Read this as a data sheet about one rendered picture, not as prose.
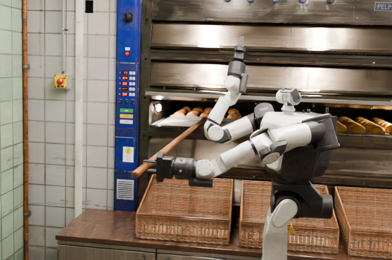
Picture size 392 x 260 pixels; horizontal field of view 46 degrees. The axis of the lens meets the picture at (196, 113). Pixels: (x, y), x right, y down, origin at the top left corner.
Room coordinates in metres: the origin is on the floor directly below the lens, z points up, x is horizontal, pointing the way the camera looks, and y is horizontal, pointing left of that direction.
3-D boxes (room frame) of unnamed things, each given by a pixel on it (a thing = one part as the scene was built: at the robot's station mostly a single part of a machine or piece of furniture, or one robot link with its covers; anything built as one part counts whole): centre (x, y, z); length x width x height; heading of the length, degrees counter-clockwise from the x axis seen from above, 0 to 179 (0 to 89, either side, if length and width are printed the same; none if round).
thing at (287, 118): (2.14, -0.48, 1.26); 0.34 x 0.30 x 0.36; 25
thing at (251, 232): (2.71, -0.57, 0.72); 0.56 x 0.49 x 0.28; 84
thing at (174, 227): (2.78, 0.03, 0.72); 0.56 x 0.49 x 0.28; 84
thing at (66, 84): (3.12, 0.92, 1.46); 0.10 x 0.07 x 0.10; 83
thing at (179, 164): (1.82, 0.09, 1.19); 0.12 x 0.10 x 0.13; 81
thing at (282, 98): (2.11, -0.43, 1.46); 0.10 x 0.07 x 0.09; 25
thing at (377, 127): (3.34, -1.21, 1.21); 0.61 x 0.48 x 0.06; 173
